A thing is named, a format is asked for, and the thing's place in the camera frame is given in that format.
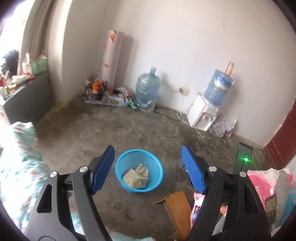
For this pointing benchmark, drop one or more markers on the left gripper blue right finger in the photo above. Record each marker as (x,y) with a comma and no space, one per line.
(196,174)

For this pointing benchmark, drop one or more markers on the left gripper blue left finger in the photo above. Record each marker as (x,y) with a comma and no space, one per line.
(100,167)

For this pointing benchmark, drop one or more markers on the beige paper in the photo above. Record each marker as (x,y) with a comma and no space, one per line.
(136,178)

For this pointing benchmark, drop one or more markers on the blue plastic waste basket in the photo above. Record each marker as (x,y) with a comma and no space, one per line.
(131,159)

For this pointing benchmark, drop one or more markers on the wooden stool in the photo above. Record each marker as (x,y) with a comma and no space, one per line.
(179,211)

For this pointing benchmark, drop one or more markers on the crumpled plastic bag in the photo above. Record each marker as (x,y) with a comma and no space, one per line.
(223,128)

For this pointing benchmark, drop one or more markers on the white water dispenser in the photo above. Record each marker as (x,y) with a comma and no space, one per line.
(201,114)

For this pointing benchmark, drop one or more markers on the water jug on dispenser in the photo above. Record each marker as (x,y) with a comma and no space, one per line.
(219,85)

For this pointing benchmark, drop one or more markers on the floral teal quilt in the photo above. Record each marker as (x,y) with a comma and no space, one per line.
(23,172)

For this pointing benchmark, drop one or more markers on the empty blue water jug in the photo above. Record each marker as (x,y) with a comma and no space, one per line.
(147,90)

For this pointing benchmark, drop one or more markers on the grey cabinet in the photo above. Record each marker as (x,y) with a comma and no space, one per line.
(30,102)

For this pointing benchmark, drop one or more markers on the green plastic basket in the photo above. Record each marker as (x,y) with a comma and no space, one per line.
(39,67)

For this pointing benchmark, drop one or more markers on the pink rolled mat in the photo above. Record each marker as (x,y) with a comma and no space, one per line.
(110,58)

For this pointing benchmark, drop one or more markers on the black bag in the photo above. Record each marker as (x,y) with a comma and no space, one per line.
(9,62)

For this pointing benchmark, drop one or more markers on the grey curtain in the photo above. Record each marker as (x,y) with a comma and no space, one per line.
(37,27)

